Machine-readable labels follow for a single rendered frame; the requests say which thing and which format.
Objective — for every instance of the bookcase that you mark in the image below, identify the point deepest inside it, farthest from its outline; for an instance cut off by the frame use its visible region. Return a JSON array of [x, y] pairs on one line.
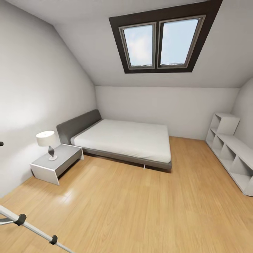
[[235, 156]]

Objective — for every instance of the bed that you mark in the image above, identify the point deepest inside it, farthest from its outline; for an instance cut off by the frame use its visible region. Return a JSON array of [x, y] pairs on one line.
[[141, 143]]

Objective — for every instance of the fixed window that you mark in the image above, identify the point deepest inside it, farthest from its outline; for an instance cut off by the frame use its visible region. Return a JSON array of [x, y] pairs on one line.
[[167, 40]]

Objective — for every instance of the table lamp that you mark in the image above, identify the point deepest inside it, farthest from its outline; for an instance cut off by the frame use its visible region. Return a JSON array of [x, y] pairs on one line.
[[46, 139]]

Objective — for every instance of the nightstand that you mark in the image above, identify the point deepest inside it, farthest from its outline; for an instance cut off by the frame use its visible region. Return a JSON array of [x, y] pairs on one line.
[[45, 169]]

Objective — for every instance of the camera tripod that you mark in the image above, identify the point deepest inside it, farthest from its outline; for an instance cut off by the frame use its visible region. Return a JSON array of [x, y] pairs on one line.
[[10, 217]]

